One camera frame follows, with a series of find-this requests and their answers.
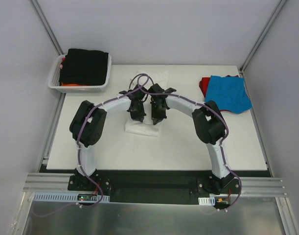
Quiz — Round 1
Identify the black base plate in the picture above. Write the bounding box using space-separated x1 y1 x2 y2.
68 170 240 205

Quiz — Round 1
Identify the left white cable duct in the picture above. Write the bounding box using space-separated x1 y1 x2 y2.
33 192 110 203

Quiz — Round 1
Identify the black t shirt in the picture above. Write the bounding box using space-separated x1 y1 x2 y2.
59 48 109 86

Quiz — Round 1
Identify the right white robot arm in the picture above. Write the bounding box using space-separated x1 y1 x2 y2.
148 84 233 195

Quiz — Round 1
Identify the right white cable duct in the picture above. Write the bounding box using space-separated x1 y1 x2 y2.
198 196 215 206

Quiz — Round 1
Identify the aluminium rail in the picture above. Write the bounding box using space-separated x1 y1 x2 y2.
23 173 288 197

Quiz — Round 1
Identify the blue t shirt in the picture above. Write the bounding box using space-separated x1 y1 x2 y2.
199 75 252 114

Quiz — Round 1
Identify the red t shirt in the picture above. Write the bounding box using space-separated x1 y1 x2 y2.
199 75 241 114

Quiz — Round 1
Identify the pink t shirt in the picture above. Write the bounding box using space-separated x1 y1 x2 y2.
59 57 65 69

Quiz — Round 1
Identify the white t shirt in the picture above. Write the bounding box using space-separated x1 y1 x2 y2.
125 70 169 138

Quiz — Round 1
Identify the white cable duct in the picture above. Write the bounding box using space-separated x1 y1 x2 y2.
33 192 110 203
198 196 215 206

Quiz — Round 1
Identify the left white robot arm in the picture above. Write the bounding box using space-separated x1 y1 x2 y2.
69 87 146 190

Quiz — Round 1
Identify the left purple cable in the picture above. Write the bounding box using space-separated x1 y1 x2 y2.
31 73 155 217

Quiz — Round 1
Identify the white plastic basket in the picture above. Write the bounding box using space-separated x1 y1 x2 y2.
47 54 112 94

